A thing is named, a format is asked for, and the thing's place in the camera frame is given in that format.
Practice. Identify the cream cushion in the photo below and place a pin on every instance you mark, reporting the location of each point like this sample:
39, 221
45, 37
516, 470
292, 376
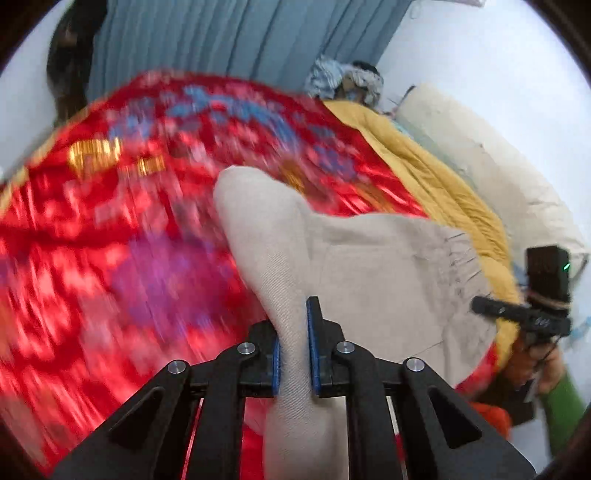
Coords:
508, 175

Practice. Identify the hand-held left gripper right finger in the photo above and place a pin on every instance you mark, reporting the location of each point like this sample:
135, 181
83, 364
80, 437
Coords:
315, 346

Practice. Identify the black hanging garment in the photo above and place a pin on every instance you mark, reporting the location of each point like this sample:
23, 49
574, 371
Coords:
69, 69

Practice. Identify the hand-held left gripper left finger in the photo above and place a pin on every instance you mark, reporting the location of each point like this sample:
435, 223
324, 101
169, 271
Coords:
275, 364

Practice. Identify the red embroidered satin blanket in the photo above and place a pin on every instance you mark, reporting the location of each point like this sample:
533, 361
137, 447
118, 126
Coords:
115, 254

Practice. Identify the blue-grey curtain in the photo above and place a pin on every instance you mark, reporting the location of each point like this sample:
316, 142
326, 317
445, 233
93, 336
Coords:
231, 37

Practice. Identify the dark patterned crumpled garment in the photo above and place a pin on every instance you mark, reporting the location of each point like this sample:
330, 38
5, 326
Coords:
364, 83

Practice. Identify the beige pants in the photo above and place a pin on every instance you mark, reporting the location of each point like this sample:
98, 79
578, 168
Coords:
369, 267

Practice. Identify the striped blue white cloth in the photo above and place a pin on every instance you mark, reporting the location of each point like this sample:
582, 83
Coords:
323, 76

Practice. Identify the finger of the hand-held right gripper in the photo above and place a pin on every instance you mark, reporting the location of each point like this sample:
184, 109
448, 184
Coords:
496, 308

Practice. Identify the yellow knitted blanket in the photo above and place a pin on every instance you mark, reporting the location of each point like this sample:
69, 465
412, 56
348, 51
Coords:
438, 184

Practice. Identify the person's right hand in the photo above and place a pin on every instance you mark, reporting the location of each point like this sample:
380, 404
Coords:
551, 369

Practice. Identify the orange cloth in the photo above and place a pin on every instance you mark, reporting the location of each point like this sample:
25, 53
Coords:
494, 417

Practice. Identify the person's right forearm green sleeve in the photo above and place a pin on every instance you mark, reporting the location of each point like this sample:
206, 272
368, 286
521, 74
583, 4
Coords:
563, 415

